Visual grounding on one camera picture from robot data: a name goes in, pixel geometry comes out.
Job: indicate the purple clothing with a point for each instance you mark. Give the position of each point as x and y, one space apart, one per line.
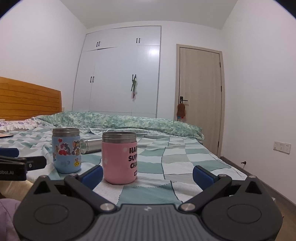
8 220

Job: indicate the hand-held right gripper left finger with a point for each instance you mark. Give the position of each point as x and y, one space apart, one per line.
92 176

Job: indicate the pink cup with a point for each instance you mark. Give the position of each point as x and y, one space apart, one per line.
115 162

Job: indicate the silver steel cup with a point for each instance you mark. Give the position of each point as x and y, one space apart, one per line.
91 146

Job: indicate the white wardrobe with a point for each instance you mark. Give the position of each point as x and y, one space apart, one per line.
115 76

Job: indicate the phone on bed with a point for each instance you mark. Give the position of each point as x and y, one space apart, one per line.
5 135

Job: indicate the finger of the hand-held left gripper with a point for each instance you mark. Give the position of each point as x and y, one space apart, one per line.
9 153
37 163

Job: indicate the green floral quilt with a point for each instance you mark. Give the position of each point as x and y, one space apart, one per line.
129 124

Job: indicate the light wooden door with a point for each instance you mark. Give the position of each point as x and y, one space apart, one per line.
200 97

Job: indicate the brown hanging pouch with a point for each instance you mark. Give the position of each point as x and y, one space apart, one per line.
181 110

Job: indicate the white wall socket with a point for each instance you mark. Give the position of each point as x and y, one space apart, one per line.
282 147

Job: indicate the wooden headboard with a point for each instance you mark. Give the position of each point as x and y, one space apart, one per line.
27 102

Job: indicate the floral ruffled pillow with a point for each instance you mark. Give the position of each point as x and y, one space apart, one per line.
16 125

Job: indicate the checked green bed blanket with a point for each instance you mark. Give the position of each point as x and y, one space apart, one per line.
161 166

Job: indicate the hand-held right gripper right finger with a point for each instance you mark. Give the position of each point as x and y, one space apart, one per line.
203 178

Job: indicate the blue cartoon cup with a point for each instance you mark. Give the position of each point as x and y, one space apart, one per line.
66 153

